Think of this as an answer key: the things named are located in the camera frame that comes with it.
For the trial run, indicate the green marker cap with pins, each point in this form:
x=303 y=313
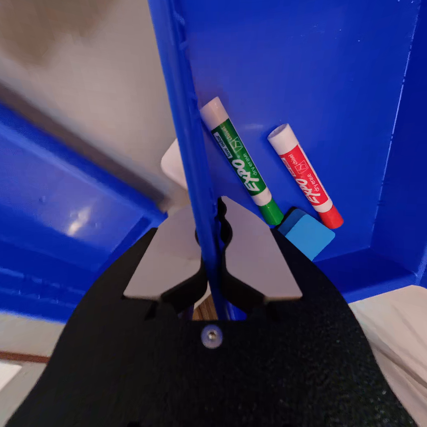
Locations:
x=272 y=212

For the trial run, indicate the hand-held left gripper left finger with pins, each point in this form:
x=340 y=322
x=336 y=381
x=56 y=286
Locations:
x=160 y=263

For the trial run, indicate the blue plastic bin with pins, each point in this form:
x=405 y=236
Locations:
x=317 y=83
x=66 y=216

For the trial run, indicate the blue foam eraser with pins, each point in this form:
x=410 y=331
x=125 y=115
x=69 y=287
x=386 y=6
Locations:
x=307 y=233

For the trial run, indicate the red dry-erase marker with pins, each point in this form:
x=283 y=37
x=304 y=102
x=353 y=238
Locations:
x=303 y=173

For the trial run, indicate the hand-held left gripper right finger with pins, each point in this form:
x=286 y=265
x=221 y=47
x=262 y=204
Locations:
x=260 y=263

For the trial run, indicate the red marker cap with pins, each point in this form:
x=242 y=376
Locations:
x=332 y=216

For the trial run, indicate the green dry-erase marker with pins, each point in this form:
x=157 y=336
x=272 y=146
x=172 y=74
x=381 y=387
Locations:
x=233 y=153

